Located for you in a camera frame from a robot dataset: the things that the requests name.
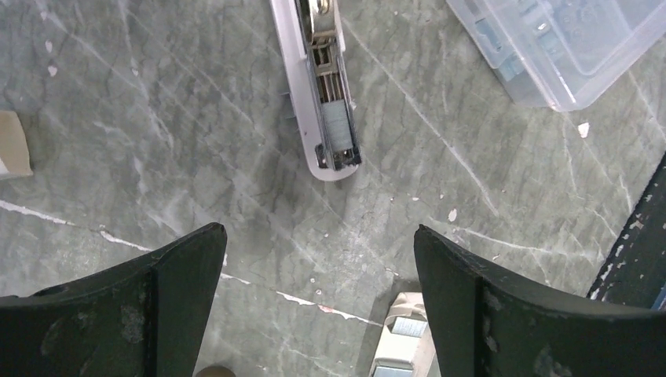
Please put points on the brown stapler base part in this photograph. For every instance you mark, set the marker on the brown stapler base part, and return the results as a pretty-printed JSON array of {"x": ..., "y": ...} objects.
[{"x": 216, "y": 371}]

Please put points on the pale green white stapler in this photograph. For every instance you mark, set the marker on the pale green white stapler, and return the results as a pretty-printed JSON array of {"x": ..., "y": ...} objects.
[{"x": 312, "y": 46}]

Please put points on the staple strip in tray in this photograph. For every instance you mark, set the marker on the staple strip in tray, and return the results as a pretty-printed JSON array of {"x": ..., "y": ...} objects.
[
  {"x": 387, "y": 371},
  {"x": 408, "y": 326}
]

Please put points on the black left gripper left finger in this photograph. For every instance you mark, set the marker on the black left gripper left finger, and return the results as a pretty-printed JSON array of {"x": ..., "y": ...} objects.
[{"x": 143, "y": 317}]

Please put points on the clear plastic screw organizer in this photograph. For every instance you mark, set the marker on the clear plastic screw organizer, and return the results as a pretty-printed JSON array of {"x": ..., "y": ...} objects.
[{"x": 560, "y": 54}]

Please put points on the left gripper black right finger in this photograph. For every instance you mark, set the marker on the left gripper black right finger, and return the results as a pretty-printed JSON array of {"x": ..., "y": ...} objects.
[{"x": 489, "y": 321}]

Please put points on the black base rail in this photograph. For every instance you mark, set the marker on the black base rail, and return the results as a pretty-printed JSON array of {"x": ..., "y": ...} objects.
[{"x": 634, "y": 271}]

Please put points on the white staple box tray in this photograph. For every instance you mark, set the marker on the white staple box tray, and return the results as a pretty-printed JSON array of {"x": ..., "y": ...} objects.
[{"x": 403, "y": 351}]

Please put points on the white staple box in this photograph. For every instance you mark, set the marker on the white staple box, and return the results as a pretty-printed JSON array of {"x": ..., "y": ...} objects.
[{"x": 15, "y": 157}]

